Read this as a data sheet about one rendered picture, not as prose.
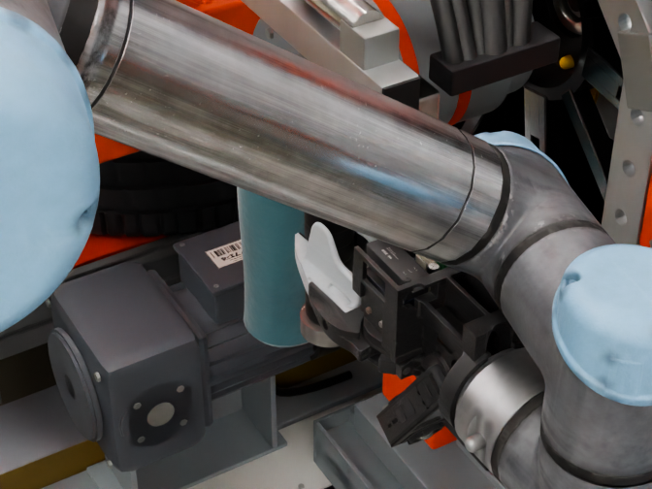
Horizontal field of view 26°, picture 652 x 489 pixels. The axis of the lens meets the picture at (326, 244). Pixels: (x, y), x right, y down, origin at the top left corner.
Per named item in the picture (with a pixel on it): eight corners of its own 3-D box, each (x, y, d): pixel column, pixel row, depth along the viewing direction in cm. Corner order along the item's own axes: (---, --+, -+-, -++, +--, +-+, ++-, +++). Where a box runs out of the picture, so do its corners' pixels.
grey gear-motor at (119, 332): (408, 445, 189) (419, 240, 167) (120, 573, 172) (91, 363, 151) (339, 365, 201) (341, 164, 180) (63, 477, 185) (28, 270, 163)
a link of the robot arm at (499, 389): (583, 453, 88) (476, 505, 85) (537, 408, 91) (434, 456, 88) (598, 366, 84) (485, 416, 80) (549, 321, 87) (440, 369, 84)
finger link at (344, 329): (344, 261, 99) (429, 324, 93) (344, 280, 100) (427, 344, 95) (292, 288, 96) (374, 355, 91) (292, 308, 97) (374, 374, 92)
